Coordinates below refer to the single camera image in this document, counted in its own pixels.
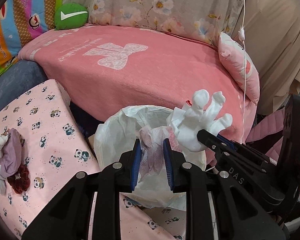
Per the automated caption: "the pink quilted chair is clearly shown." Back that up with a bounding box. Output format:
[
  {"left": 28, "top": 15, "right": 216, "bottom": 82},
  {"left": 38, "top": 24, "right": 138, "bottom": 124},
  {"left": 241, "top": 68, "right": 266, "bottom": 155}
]
[{"left": 245, "top": 108, "right": 285, "bottom": 161}]

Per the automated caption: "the white hanging cord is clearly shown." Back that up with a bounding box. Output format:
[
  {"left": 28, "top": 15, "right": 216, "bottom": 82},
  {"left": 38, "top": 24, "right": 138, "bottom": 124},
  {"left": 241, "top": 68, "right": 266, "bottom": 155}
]
[{"left": 238, "top": 0, "right": 247, "bottom": 143}]

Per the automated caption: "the blue grey cushion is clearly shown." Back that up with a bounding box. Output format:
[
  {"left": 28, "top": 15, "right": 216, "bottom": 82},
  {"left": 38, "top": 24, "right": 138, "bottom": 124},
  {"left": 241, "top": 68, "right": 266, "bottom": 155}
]
[{"left": 0, "top": 60, "right": 47, "bottom": 111}]

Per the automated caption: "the colourful monkey print pillow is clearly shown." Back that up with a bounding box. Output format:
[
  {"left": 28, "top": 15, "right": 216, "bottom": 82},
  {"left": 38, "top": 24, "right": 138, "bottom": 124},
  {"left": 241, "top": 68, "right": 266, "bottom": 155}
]
[{"left": 0, "top": 0, "right": 62, "bottom": 75}]

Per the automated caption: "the white lined trash bin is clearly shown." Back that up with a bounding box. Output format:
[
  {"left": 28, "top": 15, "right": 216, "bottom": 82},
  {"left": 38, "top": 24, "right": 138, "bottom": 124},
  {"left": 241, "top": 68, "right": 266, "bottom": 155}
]
[{"left": 94, "top": 105, "right": 206, "bottom": 211}]

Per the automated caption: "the pink panda print sheet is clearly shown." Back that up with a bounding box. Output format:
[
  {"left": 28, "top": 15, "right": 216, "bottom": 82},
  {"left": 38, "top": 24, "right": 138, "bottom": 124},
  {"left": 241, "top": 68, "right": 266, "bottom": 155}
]
[{"left": 0, "top": 80, "right": 185, "bottom": 239}]

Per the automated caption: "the pink small pillow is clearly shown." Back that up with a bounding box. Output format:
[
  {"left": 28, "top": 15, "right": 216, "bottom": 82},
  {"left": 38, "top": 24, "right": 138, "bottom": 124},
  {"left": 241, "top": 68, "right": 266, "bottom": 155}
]
[{"left": 218, "top": 32, "right": 260, "bottom": 105}]

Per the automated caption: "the pink blanket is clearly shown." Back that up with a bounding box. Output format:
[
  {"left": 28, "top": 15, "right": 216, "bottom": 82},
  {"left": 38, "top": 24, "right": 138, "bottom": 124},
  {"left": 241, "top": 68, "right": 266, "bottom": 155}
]
[{"left": 18, "top": 25, "right": 256, "bottom": 142}]

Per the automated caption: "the dark red velvet scrunchie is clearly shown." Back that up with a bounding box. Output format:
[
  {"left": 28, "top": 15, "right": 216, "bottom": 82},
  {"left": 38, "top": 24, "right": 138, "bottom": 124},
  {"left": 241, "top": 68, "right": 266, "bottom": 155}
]
[{"left": 7, "top": 165, "right": 30, "bottom": 194}]

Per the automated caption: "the beige curtain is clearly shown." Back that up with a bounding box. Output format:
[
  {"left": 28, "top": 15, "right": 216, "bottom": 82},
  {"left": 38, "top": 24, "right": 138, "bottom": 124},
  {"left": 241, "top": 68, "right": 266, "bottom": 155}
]
[{"left": 232, "top": 0, "right": 300, "bottom": 115}]

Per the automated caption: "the purple cloth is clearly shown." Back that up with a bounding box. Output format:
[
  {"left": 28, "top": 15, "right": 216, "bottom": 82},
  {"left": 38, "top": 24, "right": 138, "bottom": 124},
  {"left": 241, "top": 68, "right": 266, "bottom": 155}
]
[{"left": 0, "top": 128, "right": 22, "bottom": 178}]

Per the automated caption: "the floral grey quilt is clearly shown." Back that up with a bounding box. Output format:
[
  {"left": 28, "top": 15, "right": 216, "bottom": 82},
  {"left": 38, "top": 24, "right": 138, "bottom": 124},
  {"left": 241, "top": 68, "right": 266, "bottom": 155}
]
[{"left": 63, "top": 0, "right": 244, "bottom": 46}]

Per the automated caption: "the green swoosh cushion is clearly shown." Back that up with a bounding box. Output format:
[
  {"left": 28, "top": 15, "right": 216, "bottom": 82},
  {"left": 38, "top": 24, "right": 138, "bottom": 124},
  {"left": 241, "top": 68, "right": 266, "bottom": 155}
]
[{"left": 54, "top": 3, "right": 89, "bottom": 30}]

